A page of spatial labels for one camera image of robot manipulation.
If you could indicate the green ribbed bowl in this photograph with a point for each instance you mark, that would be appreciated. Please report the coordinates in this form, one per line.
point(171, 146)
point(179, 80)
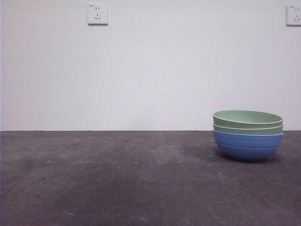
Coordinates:
point(249, 131)
point(247, 118)

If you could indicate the blue ribbed bowl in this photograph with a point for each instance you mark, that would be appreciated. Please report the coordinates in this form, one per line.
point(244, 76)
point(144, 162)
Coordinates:
point(248, 148)

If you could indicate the white wall socket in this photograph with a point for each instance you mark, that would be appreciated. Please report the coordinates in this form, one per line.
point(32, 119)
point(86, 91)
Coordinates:
point(98, 14)
point(294, 15)

